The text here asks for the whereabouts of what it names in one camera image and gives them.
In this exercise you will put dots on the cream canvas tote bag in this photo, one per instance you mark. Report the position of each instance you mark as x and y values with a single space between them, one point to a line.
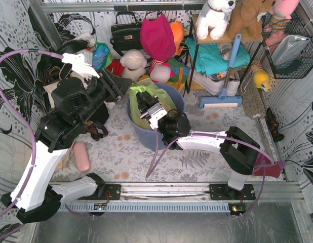
49 88

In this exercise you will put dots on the black wire basket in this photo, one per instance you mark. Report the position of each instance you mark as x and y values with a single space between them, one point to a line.
303 64

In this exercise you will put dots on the silver foil pouch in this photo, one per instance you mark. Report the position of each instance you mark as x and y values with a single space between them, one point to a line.
289 49

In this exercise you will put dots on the colourful printed bag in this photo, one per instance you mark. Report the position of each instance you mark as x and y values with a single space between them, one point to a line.
102 57

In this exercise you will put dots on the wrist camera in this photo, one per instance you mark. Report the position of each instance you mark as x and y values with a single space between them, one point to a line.
81 63
153 115

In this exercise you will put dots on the white plush sheep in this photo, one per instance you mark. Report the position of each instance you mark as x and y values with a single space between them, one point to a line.
134 64

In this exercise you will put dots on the pink case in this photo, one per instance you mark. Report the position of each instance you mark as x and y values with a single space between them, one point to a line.
81 157

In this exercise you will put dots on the teal folded cloth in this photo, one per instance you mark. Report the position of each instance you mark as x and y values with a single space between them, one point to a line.
209 60

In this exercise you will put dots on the orange plush toy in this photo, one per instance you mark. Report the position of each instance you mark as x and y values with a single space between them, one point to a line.
178 33

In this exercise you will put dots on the brown teddy bear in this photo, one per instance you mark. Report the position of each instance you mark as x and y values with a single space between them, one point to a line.
247 14

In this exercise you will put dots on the rainbow striped cloth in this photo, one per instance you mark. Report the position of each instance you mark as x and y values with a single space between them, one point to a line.
180 77

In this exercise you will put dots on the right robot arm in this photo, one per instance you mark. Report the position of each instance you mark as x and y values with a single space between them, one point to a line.
235 146

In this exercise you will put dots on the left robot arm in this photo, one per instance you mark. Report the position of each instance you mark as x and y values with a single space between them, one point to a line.
76 101

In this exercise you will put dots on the red cloth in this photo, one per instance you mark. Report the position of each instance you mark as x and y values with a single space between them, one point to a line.
115 67

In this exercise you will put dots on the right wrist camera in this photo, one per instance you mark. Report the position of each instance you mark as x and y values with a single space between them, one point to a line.
153 115

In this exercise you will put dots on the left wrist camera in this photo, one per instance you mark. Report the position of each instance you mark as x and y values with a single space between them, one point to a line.
81 63

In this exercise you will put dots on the purple orange sock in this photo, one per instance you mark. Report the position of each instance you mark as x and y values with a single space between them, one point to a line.
272 171

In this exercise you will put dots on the pink plush doll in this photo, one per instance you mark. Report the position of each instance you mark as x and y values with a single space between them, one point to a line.
160 71

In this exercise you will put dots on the wooden metal shelf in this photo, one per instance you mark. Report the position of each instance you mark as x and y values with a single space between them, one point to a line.
192 57

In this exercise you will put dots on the magenta cloth bag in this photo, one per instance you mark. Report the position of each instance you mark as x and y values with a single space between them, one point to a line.
157 38

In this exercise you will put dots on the white shoe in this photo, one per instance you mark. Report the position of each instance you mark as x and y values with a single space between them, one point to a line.
214 87

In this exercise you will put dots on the yellow plush toy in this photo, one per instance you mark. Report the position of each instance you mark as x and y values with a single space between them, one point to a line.
261 79

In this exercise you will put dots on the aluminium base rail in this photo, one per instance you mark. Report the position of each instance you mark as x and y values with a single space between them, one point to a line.
192 192

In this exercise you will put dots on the white plush dog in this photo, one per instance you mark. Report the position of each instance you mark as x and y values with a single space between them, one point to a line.
213 18

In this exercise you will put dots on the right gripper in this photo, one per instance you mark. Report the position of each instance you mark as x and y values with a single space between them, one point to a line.
146 101

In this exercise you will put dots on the green trash bag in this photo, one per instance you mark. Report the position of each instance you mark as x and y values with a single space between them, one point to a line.
153 89

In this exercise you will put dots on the black leather handbag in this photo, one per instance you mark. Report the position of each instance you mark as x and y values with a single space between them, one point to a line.
126 37

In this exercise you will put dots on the black round hat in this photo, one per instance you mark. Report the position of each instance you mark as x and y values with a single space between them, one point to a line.
72 47

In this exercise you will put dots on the pink plush toy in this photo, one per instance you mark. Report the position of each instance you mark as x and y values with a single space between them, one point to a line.
281 13

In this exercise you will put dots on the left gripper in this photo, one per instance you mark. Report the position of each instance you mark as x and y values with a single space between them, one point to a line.
112 84

